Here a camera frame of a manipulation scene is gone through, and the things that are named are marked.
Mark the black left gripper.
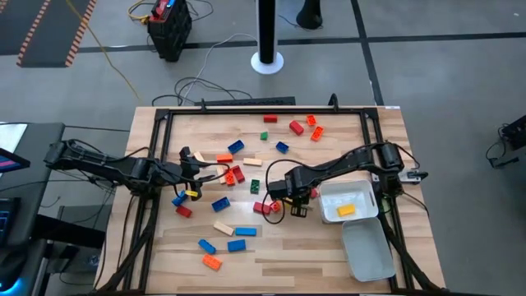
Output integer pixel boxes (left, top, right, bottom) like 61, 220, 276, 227
162, 146, 208, 203

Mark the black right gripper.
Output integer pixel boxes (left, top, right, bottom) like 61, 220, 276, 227
267, 166, 313, 218

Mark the yellow block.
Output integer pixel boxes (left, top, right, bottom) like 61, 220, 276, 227
336, 203, 357, 218

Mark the light grey plastic bin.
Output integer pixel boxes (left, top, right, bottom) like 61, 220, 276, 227
340, 216, 397, 283

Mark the black power strip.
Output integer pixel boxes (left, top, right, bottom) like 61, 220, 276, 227
193, 96, 297, 107

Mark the black and red toolbox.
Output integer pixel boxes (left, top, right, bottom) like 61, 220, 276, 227
146, 0, 193, 63

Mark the black desk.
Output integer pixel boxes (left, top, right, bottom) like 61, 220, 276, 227
0, 121, 67, 247

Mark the black pole with white base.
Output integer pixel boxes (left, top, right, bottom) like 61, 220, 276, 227
250, 0, 285, 76

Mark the tilted monitor screen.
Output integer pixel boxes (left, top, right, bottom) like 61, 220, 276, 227
0, 147, 32, 173

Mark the white paper sheet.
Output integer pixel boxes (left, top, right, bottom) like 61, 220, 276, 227
0, 123, 28, 153

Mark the black keyboard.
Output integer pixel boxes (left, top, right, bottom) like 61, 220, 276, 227
0, 197, 21, 247

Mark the black stand base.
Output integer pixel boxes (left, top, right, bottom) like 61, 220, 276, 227
295, 0, 325, 30

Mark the black computer with light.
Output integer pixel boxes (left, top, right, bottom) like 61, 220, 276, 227
0, 246, 46, 296

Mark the black striped floor mat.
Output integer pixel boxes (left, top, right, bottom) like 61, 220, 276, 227
0, 0, 99, 69

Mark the black electronic device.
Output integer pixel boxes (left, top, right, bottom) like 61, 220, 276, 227
485, 113, 526, 169

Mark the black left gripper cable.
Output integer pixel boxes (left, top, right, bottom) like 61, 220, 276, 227
172, 158, 230, 198

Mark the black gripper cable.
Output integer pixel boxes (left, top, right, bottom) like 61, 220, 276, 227
172, 158, 230, 198
264, 158, 313, 226

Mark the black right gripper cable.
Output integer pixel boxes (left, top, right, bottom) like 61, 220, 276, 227
264, 158, 313, 226

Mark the white plastic bin with handles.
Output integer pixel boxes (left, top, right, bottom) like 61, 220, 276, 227
318, 178, 380, 225

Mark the black floor cable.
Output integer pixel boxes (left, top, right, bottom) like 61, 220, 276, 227
150, 76, 254, 107

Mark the white cable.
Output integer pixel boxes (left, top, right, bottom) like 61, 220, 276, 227
180, 32, 258, 106

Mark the silver mounting bracket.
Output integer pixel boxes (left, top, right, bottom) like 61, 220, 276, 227
396, 168, 429, 184

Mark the coiled yellow cable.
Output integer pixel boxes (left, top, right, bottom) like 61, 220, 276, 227
127, 0, 152, 25

